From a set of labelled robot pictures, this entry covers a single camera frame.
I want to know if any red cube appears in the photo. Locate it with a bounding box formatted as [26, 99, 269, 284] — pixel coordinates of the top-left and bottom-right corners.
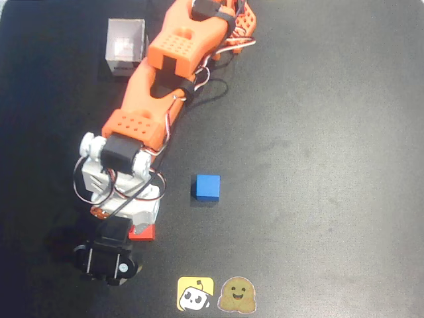
[128, 224, 156, 242]

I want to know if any blue cube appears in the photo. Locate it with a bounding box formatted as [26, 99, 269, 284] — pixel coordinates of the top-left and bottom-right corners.
[191, 174, 221, 202]

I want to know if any yellow robot sticker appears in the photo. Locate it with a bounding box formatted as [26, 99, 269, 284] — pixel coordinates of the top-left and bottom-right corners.
[176, 276, 215, 311]

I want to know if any hugging face sticker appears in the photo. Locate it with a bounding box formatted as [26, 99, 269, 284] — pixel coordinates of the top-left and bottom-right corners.
[217, 276, 258, 313]

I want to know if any white open cardboard box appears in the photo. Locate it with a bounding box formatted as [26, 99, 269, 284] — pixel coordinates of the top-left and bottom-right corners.
[105, 18, 150, 78]

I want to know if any black table mat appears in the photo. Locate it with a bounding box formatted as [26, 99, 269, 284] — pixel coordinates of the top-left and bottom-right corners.
[0, 0, 424, 318]

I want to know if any black camera cable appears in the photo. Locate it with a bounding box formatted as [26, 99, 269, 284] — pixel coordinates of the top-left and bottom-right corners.
[107, 79, 229, 221]

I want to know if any looped servo wire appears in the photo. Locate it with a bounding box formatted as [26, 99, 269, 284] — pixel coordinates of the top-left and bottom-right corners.
[72, 155, 100, 203]

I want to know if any black gripper-mounted camera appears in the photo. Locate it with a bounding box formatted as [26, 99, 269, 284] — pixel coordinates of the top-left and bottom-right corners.
[73, 217, 140, 288]

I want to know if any white red servo wire bundle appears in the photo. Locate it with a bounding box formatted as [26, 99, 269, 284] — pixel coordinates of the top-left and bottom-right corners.
[164, 32, 258, 156]

